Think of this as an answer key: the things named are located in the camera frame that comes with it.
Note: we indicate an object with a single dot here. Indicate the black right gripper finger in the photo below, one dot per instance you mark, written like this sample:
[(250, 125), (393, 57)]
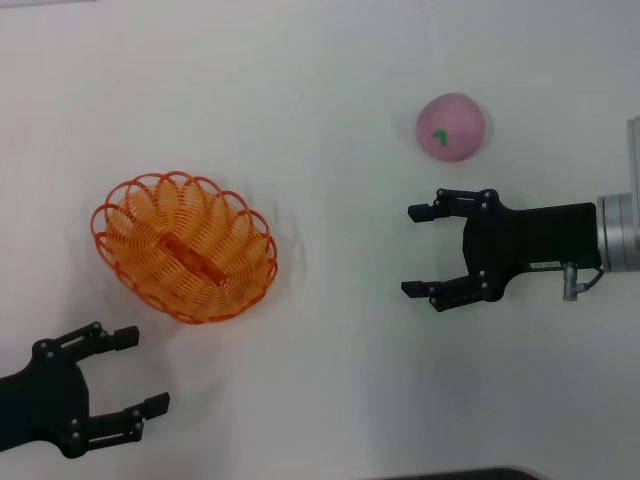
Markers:
[(450, 295), (422, 212)]

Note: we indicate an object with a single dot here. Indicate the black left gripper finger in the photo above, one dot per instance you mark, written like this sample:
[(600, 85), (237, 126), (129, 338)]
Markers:
[(150, 406), (120, 337)]

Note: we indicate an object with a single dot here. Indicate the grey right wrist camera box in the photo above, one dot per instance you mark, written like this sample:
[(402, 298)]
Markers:
[(634, 155)]

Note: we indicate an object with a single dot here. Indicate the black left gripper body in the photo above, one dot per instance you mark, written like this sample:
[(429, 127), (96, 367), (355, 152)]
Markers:
[(47, 395)]

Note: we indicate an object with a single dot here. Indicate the orange plastic woven basket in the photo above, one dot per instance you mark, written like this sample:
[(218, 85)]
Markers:
[(150, 235)]

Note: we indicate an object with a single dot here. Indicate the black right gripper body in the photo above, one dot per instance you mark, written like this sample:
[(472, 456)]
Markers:
[(530, 240)]

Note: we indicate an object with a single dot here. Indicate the dark rounded robot base edge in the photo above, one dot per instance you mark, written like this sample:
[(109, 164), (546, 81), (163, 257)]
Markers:
[(465, 474)]

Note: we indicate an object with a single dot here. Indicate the pink peach with green leaf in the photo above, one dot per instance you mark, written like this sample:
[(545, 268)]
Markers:
[(457, 120)]

